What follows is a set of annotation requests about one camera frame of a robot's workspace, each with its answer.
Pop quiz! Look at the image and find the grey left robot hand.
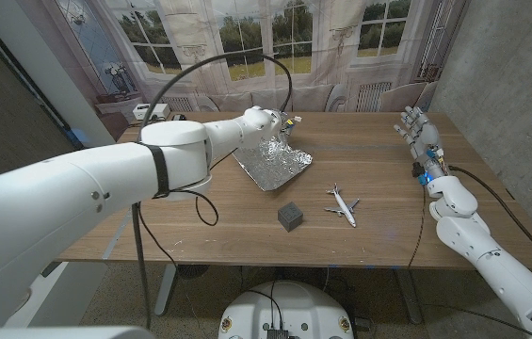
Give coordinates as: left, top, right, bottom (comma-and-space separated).
276, 111, 303, 142

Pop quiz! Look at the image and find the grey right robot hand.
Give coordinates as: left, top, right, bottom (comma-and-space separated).
393, 105, 445, 170

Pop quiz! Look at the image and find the crinkled aluminium foil sheet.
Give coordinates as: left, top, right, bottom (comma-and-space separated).
232, 136, 314, 192

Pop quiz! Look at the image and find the white toy aeroplane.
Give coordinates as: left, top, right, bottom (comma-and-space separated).
324, 183, 361, 229

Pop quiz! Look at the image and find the dark grey cube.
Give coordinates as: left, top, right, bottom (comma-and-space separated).
277, 202, 304, 233

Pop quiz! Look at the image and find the printed window scene backdrop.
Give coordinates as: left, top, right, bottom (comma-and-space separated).
16, 0, 473, 133

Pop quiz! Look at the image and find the white power box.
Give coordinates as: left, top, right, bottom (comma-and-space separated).
132, 103, 171, 121

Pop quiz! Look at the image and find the dark table leg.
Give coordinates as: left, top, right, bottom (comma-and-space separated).
395, 267, 425, 326

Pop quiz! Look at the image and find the white robot torso base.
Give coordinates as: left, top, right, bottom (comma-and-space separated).
218, 281, 355, 339

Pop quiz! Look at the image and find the white table leg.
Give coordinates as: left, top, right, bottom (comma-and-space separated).
153, 263, 178, 317

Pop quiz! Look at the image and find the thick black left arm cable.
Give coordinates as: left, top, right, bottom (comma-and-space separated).
130, 51, 294, 331

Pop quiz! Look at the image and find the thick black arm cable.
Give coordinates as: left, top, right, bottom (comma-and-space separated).
130, 51, 294, 331
447, 165, 532, 275

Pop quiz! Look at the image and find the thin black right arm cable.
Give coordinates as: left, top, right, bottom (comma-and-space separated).
406, 186, 427, 270

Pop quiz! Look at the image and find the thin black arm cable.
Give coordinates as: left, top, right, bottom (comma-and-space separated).
137, 148, 239, 266
406, 186, 427, 270

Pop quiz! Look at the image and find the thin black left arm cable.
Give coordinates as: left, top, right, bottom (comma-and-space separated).
137, 148, 239, 266

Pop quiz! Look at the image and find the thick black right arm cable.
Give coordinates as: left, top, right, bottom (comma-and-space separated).
447, 165, 532, 275

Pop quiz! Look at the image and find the black floor cable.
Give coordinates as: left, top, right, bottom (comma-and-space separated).
418, 300, 532, 336

